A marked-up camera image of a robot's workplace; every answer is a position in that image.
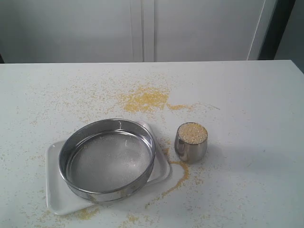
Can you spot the spilled yellow millet pile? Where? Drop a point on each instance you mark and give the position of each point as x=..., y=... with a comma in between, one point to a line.
x=145, y=99

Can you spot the small stainless steel cup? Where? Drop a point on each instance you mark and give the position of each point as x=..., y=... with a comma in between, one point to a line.
x=189, y=153

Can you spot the round steel sieve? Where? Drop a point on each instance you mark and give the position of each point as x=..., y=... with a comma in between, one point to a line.
x=107, y=160

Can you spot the white rectangular tray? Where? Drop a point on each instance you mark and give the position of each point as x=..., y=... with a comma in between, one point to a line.
x=61, y=200

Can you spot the yellow grains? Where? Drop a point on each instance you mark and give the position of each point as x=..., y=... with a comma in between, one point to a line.
x=192, y=133

